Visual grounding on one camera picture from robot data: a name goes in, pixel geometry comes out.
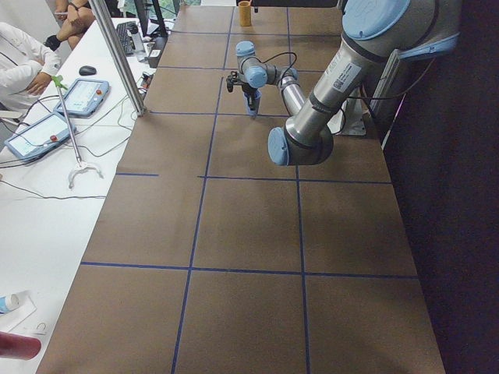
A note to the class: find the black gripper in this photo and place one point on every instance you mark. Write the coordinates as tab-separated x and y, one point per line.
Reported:
248	89

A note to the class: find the blue plastic cup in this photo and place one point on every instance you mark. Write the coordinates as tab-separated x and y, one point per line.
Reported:
253	114

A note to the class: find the reacher grabber tool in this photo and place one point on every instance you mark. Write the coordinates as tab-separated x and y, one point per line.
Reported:
81	165

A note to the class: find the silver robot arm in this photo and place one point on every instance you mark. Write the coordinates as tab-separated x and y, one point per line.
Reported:
372	30

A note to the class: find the tan bamboo cup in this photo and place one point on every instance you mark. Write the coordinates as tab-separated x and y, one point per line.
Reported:
245	9

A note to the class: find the white mounting column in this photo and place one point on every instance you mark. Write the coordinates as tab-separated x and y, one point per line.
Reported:
349	120

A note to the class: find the clear water bottle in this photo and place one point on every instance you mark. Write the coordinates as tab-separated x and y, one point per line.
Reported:
138	47

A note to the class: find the black keyboard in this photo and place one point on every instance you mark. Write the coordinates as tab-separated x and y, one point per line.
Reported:
122	30

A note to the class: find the far teach pendant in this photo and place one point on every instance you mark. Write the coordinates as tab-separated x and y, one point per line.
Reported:
84	96

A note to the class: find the teach pendant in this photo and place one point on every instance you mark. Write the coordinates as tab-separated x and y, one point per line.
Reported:
84	96
39	138

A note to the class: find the black computer mouse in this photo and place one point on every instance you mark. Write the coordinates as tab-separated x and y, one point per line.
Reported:
87	70

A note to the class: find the near teach pendant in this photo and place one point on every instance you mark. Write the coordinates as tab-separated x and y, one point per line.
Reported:
39	138

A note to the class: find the seated person in white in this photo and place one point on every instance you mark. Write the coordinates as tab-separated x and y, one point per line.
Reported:
27	68

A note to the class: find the white blue tube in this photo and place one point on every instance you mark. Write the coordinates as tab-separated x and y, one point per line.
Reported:
9	303

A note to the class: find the red cylinder bottle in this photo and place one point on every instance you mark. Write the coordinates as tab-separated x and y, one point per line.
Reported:
19	347

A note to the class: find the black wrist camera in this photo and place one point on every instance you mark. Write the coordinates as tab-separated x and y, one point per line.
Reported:
232	80

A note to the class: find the aluminium frame post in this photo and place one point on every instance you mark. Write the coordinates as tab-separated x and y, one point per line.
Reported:
111	39

